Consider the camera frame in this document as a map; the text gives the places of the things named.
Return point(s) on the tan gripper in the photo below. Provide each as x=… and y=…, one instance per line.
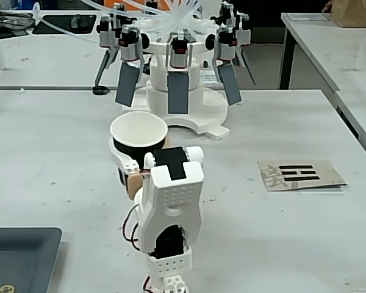
x=121, y=159

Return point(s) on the black paper cup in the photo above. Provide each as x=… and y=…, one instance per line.
x=137, y=128

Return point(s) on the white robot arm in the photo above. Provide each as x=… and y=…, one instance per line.
x=177, y=201

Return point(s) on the grey paddle actuator module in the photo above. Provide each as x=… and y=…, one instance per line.
x=106, y=36
x=244, y=30
x=178, y=88
x=128, y=82
x=230, y=85

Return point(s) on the white round machine base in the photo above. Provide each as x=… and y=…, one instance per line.
x=213, y=116

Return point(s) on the printed paper label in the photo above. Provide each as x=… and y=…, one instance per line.
x=209, y=77

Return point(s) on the clear tube bundle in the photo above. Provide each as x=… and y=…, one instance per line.
x=170, y=21

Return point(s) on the orange box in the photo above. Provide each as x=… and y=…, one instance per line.
x=116, y=3

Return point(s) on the grey plastic tray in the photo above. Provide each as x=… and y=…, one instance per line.
x=18, y=259

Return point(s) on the black table leg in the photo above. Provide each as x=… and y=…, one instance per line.
x=286, y=61

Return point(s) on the cardboard card with black bars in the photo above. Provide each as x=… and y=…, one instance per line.
x=323, y=171

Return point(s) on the black plastic bag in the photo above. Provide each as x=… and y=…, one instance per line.
x=6, y=21

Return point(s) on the round gold sticker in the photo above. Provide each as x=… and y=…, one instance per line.
x=6, y=289

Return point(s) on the white paper sheet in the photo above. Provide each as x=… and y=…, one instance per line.
x=308, y=17

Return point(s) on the brown paper bag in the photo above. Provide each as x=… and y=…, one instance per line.
x=353, y=12

